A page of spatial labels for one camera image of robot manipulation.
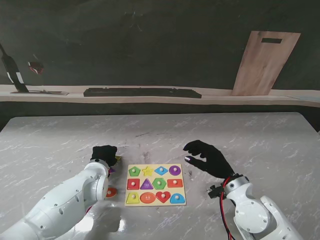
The thin flat serving board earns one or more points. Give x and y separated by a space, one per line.
60 93

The red wine glass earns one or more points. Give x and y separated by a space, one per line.
35 67

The purple circle puzzle piece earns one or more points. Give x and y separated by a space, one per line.
172 171

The long black tray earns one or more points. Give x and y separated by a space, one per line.
140 92

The dark wine bottle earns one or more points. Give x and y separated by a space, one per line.
13 72

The green hexagon puzzle piece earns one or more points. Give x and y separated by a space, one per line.
157 184

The purple triangle puzzle piece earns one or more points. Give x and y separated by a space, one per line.
113 170

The yellow star puzzle piece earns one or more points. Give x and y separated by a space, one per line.
119 158

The light wooden shelf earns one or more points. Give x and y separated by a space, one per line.
225 100

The orange oval puzzle piece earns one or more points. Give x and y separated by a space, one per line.
112 193

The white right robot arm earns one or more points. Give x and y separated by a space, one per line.
250 215

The wooden cutting board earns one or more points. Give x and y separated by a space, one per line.
262 67

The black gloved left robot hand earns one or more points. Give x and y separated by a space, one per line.
105 155

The blue diamond puzzle piece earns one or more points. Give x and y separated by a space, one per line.
158 171

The blue semicircle puzzle piece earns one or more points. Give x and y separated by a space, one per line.
174 200

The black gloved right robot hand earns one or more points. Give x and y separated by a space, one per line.
213 162

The red heart puzzle piece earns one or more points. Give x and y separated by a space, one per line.
161 197

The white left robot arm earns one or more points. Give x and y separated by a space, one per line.
62 197

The yellow wooden shape puzzle board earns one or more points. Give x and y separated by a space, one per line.
141 177

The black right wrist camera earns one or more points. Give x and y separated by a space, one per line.
215 193

